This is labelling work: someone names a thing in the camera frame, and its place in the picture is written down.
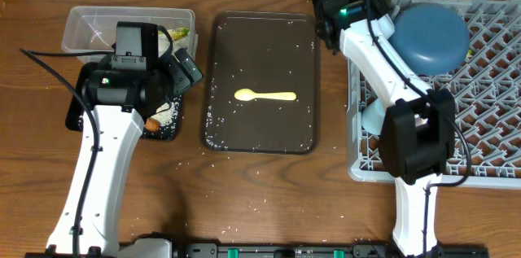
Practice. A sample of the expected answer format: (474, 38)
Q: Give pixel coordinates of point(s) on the yellow plastic spoon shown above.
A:
(249, 95)

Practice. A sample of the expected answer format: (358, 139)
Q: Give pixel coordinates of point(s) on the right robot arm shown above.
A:
(414, 142)

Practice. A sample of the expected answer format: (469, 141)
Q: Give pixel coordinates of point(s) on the brown serving tray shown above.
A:
(266, 52)

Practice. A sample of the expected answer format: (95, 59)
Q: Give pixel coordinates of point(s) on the light blue plastic cup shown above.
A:
(373, 116)

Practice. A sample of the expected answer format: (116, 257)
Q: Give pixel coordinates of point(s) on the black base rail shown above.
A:
(305, 251)

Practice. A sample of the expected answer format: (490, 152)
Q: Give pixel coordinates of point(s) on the grey dishwasher rack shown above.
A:
(486, 89)

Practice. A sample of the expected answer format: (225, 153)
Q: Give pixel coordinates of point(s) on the white rice pile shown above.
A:
(167, 113)

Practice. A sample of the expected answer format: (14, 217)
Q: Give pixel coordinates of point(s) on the white tissue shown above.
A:
(163, 44)

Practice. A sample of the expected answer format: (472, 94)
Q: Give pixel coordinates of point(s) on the orange carrot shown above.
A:
(152, 125)

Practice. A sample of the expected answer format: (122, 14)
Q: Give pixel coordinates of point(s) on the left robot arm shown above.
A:
(112, 100)

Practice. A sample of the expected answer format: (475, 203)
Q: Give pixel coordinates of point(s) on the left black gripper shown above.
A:
(187, 72)

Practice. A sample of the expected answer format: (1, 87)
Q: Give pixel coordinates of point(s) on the clear plastic bin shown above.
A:
(93, 28)

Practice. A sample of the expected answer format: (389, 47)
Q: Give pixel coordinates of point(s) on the black plastic tray bin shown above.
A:
(74, 118)

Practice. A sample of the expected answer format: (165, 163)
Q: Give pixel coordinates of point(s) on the dark blue plate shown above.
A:
(432, 39)

